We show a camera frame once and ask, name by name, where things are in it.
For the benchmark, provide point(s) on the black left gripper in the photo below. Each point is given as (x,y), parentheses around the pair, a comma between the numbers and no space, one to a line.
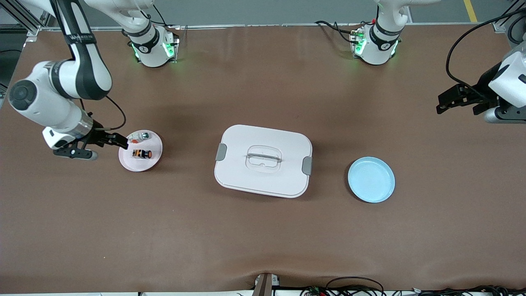
(486,83)

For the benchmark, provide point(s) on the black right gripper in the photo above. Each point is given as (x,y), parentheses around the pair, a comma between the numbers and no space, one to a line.
(98,136)

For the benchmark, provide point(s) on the orange push-button switch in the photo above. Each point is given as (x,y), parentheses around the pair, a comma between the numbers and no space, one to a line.
(142,154)

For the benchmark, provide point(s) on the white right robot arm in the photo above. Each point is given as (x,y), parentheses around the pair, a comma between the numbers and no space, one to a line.
(53,111)

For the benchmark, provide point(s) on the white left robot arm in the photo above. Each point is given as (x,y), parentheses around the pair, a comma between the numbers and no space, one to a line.
(380,49)

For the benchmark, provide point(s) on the white lidded storage box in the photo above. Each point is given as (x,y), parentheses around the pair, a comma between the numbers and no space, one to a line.
(263,183)

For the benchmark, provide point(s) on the pink round plate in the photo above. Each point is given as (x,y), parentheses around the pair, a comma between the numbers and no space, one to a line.
(141,165)

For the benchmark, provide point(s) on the light blue round plate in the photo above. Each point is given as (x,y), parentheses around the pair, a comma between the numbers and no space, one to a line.
(372,181)

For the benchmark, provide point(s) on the green push-button switch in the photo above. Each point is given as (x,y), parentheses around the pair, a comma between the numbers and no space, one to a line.
(139,136)

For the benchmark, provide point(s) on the small aluminium frame piece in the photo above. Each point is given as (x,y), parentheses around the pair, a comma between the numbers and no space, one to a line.
(500,26)

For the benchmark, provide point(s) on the large aluminium frame post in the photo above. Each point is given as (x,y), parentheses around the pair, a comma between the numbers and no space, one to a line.
(33,28)

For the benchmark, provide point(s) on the silver table edge rail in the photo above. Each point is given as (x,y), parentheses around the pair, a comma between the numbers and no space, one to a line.
(267,25)

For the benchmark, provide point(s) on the brown camera mount bracket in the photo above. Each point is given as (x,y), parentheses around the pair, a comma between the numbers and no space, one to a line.
(265,285)

